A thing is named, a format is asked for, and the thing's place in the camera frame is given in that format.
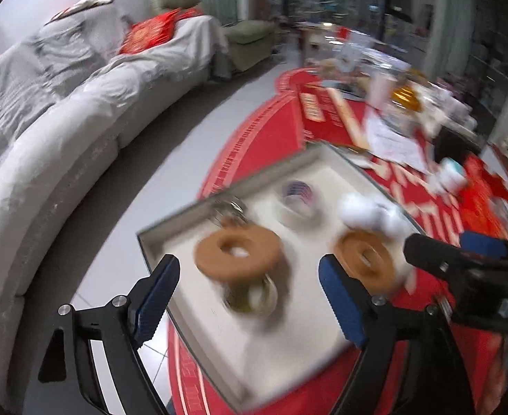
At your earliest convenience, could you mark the white pill bottle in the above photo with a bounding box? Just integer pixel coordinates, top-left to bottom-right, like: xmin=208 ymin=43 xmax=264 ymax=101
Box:
xmin=337 ymin=193 xmax=385 ymax=230

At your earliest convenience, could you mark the yellow-core tape roll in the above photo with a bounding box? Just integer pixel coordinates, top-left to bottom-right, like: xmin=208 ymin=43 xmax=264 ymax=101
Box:
xmin=223 ymin=275 xmax=279 ymax=317

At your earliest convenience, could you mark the white tape roll blue print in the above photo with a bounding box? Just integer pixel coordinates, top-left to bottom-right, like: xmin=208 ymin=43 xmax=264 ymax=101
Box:
xmin=275 ymin=180 xmax=323 ymax=230

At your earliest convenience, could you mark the steel hose clamp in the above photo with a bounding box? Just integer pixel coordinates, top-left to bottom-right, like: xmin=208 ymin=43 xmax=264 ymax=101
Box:
xmin=210 ymin=196 xmax=248 ymax=227

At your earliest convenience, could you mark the white bottle yellow label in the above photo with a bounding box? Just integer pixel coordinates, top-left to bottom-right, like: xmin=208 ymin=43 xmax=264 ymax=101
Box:
xmin=369 ymin=204 xmax=410 ymax=239

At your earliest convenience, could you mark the red round table mat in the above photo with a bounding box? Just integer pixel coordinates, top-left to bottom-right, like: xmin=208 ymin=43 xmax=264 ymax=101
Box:
xmin=168 ymin=68 xmax=507 ymax=414

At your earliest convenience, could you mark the red cardboard box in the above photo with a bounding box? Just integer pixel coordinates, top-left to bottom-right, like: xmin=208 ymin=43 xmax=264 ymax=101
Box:
xmin=457 ymin=139 xmax=508 ymax=240

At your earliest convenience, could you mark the white cream jar teal lid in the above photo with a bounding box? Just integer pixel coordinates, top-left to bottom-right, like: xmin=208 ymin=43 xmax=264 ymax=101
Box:
xmin=436 ymin=157 xmax=467 ymax=195

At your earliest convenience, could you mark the grey rectangular tray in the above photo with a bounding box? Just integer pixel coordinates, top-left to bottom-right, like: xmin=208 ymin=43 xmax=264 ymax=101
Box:
xmin=138 ymin=143 xmax=419 ymax=412

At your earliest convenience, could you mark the black box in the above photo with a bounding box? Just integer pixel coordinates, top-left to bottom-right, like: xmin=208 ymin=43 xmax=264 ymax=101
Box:
xmin=432 ymin=127 xmax=486 ymax=166

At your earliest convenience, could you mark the white crumpled paper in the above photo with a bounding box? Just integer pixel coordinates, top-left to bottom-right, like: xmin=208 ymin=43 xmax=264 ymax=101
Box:
xmin=363 ymin=107 xmax=428 ymax=173

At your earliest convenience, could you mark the gold lid glass jar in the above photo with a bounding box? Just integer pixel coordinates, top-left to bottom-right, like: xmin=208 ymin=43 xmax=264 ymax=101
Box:
xmin=383 ymin=83 xmax=422 ymax=137

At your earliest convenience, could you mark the flat red gift box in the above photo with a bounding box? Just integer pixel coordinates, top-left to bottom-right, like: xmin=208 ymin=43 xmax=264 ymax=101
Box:
xmin=297 ymin=83 xmax=370 ymax=151

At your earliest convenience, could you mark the grey covered sofa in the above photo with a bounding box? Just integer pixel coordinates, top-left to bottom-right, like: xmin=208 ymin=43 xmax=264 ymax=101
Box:
xmin=0 ymin=3 xmax=229 ymax=400

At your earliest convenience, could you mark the red embroidered cushion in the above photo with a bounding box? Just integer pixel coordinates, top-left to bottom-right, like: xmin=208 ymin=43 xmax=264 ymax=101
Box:
xmin=119 ymin=9 xmax=180 ymax=54

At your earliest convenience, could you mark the green armchair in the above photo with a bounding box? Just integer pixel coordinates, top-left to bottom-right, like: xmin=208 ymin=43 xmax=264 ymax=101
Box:
xmin=150 ymin=0 xmax=275 ymax=72

